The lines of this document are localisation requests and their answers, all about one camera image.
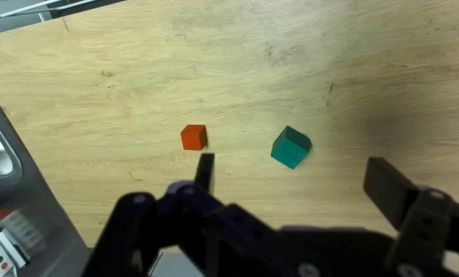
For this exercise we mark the white box with coloured dots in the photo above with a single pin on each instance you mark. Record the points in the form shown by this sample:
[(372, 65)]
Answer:
[(0, 255)]

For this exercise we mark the white metal rack frame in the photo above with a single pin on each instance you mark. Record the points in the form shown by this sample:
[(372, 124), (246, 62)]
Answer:
[(29, 9)]

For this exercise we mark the green block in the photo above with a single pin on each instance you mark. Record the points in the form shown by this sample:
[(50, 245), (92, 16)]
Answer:
[(289, 149)]

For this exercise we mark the orange block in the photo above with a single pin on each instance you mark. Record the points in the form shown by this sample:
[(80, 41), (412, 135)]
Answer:
[(192, 138)]

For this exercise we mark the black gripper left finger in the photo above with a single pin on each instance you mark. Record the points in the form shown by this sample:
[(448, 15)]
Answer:
[(187, 232)]

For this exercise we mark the stainless steel sink counter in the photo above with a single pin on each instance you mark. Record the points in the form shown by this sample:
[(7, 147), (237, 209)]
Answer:
[(29, 216)]

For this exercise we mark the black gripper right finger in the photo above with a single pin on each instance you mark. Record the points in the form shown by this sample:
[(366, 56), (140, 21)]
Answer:
[(419, 225)]

